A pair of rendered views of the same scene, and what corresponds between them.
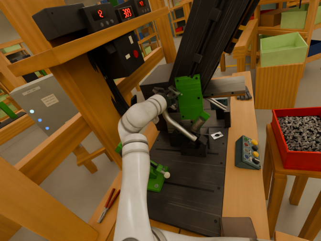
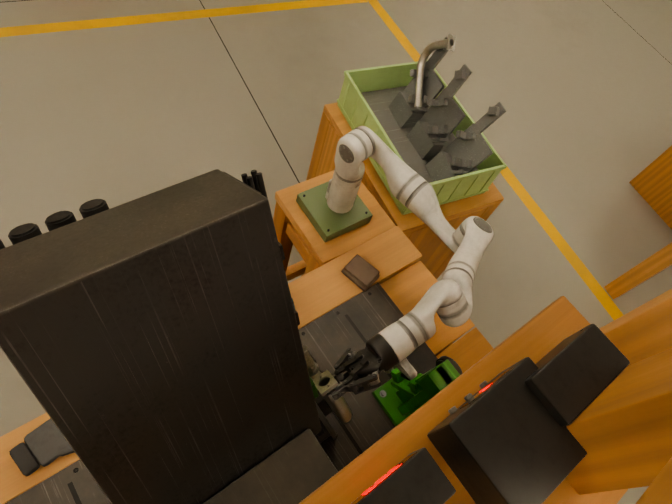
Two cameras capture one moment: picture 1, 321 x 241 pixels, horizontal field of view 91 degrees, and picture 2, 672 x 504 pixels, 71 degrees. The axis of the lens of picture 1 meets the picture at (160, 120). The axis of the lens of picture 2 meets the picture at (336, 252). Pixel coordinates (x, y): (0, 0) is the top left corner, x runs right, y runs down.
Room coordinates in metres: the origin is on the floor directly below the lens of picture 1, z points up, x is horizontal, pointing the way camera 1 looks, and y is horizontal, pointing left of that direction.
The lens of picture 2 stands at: (0.98, -0.18, 2.16)
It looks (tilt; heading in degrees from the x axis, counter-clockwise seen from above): 57 degrees down; 182
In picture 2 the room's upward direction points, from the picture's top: 22 degrees clockwise
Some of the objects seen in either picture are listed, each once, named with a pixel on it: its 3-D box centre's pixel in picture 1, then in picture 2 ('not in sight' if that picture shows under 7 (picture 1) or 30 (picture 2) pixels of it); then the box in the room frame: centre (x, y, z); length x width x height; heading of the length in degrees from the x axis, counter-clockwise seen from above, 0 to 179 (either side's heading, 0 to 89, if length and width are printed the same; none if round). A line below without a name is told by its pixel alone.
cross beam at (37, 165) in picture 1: (123, 86); not in sight; (0.97, 0.14, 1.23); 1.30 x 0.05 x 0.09; 147
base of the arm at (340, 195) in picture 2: not in sight; (344, 187); (-0.04, -0.27, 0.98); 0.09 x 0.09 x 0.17; 60
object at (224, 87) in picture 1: (205, 89); not in sight; (0.78, -0.30, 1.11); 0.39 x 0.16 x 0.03; 57
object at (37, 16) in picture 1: (65, 21); (566, 377); (0.64, 0.17, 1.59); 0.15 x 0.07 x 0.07; 147
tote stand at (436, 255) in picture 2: not in sight; (385, 206); (-0.54, -0.09, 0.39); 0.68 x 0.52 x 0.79; 47
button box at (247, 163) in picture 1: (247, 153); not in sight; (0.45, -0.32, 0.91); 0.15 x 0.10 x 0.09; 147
